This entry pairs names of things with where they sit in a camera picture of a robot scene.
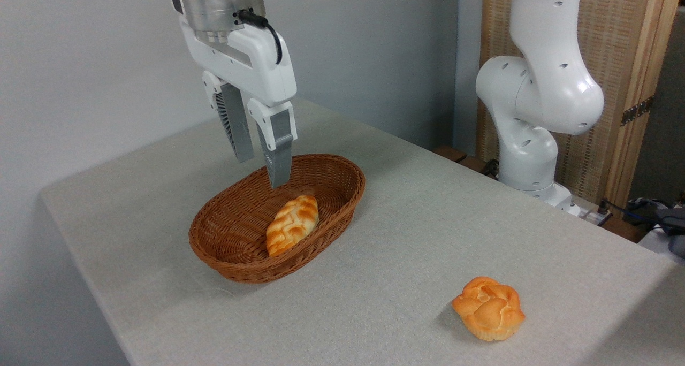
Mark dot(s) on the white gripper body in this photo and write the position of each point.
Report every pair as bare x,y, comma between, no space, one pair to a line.
259,66

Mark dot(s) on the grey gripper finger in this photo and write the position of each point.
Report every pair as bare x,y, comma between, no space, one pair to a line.
280,141
236,125

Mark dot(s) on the long braided bread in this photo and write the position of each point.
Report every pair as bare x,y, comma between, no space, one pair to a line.
291,224

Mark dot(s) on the brown wicker basket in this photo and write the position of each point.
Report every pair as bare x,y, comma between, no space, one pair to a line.
235,232

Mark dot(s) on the round knotted bread bun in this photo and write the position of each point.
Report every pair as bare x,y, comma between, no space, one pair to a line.
488,308

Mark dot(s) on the grey tablecloth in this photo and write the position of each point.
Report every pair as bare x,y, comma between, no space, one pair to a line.
428,232

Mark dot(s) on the dark metal screen hinge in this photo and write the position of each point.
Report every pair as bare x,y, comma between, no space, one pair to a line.
637,111

